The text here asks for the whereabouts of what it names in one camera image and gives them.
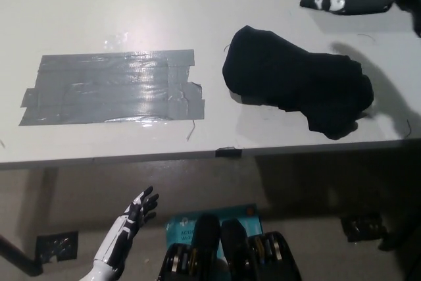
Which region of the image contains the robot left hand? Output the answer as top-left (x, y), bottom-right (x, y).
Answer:
top-left (93, 186), bottom-right (160, 267)

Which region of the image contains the black t-shirt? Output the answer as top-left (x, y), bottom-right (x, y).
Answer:
top-left (222, 25), bottom-right (375, 141)

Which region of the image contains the teal cardboard box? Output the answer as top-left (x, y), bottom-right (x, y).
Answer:
top-left (164, 203), bottom-right (263, 252)

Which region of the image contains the white table leg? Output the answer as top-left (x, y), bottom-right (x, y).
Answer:
top-left (31, 167), bottom-right (60, 221)

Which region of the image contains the clear tape piece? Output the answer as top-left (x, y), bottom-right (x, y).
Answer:
top-left (103, 32), bottom-right (130, 51)

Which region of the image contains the grey duct tape patch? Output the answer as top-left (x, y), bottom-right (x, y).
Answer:
top-left (18, 49), bottom-right (206, 126)

